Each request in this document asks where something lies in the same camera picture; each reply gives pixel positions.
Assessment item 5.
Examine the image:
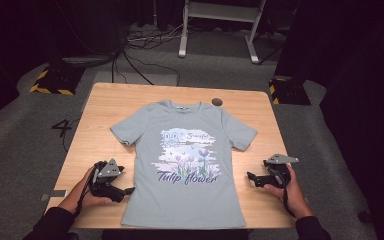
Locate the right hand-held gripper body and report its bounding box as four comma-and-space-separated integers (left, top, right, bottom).
263, 153, 300, 190

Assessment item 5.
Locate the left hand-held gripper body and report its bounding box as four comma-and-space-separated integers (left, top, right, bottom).
89, 158, 125, 203

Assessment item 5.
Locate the light blue printed t-shirt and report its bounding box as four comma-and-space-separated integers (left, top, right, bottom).
109, 99, 258, 230

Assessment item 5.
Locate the person's right hand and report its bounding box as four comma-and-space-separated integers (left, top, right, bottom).
263, 164, 315, 220

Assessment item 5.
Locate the person's left hand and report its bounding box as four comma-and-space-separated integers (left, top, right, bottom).
58, 166, 114, 217

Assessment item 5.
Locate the yellow black striped base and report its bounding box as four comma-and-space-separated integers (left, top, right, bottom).
268, 75, 312, 107
28, 64, 86, 97

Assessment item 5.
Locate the dark round floor object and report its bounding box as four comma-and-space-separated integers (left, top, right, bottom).
357, 208, 376, 224

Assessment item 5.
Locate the white metal stand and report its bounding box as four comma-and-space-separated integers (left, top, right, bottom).
177, 0, 268, 65

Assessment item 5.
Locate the black left gripper strap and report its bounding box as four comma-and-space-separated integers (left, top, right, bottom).
75, 169, 98, 216

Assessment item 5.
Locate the black gripper strap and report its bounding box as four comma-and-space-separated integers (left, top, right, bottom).
75, 169, 98, 216
280, 188, 297, 218

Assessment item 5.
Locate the black right gripper strap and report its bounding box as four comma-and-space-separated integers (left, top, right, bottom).
280, 188, 297, 218

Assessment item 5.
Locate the black floor cable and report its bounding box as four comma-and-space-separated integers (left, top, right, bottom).
122, 49, 182, 87

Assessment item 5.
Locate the bundle of floor cables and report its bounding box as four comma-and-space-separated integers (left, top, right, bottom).
125, 22, 186, 46

